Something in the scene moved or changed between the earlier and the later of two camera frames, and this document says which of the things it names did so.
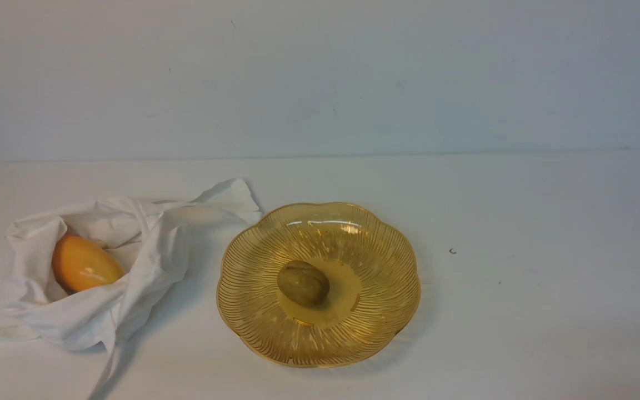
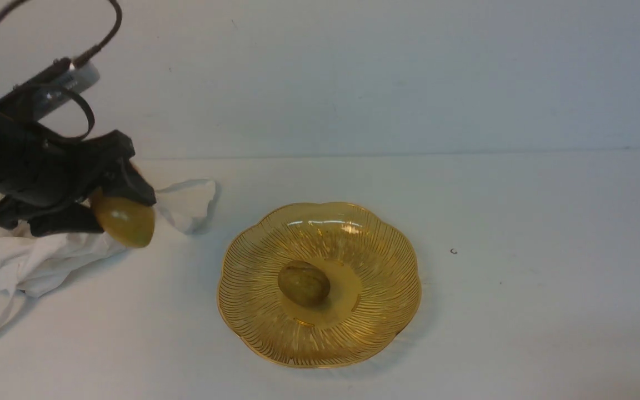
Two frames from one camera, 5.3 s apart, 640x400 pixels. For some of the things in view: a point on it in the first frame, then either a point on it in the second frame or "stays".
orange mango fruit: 78,264 to 129,222
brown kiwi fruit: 303,283 stays
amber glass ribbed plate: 374,290 stays
